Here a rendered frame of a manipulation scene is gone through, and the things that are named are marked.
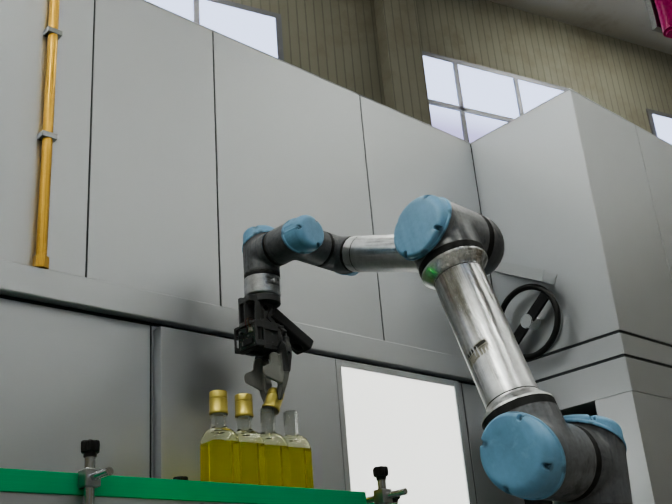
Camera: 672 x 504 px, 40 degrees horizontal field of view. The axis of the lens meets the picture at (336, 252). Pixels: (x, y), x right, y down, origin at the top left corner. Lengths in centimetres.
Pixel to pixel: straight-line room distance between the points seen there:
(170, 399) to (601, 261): 125
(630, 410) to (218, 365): 107
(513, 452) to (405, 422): 95
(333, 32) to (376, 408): 490
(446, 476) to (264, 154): 91
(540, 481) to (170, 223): 104
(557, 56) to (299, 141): 590
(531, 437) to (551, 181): 148
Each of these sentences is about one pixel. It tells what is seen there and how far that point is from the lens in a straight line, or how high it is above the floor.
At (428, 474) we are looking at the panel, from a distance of 231.
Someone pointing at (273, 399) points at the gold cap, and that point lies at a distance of 185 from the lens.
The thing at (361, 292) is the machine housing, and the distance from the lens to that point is 235.
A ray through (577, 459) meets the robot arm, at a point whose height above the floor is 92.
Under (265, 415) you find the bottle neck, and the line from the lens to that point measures 183.
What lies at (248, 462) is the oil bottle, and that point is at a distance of 176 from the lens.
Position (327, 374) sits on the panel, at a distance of 214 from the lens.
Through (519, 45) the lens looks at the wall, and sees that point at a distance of 794.
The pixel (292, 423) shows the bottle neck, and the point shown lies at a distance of 186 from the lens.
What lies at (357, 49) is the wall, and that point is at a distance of 689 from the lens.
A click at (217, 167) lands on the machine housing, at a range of 218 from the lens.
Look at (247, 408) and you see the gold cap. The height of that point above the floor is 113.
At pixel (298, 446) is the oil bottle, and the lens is 184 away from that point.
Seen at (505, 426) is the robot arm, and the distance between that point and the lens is 137.
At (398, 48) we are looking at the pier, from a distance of 695.
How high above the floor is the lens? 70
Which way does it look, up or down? 23 degrees up
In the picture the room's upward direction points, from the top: 5 degrees counter-clockwise
